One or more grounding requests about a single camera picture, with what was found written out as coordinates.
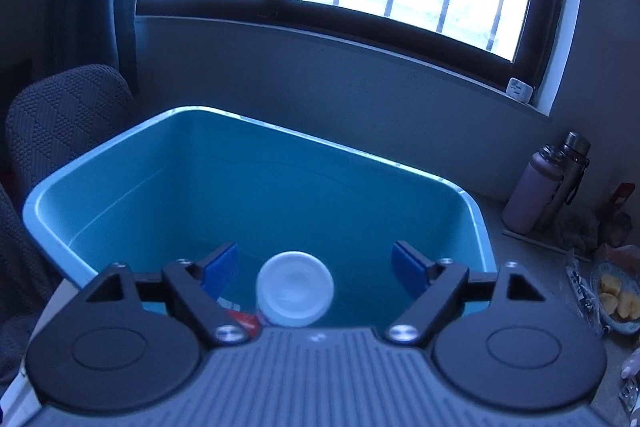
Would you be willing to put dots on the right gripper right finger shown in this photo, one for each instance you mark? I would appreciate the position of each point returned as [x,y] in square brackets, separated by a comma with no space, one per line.
[436,289]

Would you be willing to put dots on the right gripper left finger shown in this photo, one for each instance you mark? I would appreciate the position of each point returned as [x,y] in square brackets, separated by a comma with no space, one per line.
[193,292]

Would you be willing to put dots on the white medicine bottle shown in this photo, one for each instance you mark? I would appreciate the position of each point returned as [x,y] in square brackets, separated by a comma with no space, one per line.
[292,289]

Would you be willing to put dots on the teal plastic bin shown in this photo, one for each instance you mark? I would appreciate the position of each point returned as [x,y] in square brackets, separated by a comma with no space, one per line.
[193,179]

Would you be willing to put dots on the pink water bottle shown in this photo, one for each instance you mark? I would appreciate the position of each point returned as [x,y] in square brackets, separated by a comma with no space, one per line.
[534,190]

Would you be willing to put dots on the foil snack wrapper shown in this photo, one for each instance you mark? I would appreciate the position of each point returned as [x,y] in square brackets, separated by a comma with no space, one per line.
[586,301]

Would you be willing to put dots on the plate of fruit pieces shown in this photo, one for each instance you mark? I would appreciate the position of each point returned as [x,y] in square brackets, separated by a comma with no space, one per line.
[617,296]

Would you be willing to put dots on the dark steel water bottle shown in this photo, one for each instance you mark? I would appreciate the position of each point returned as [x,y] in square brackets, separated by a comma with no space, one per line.
[574,149]

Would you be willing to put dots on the near dark fabric chair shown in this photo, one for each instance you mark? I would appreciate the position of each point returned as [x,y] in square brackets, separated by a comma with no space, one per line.
[27,283]

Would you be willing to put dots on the dark fabric chair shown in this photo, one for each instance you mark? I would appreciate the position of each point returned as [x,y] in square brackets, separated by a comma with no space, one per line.
[59,118]
[27,283]

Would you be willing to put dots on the small white sill device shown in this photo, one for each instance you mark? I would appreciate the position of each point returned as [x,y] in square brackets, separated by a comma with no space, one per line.
[519,90]

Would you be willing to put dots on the far dark fabric chair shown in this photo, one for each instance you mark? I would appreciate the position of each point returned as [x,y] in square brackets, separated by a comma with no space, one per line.
[59,118]

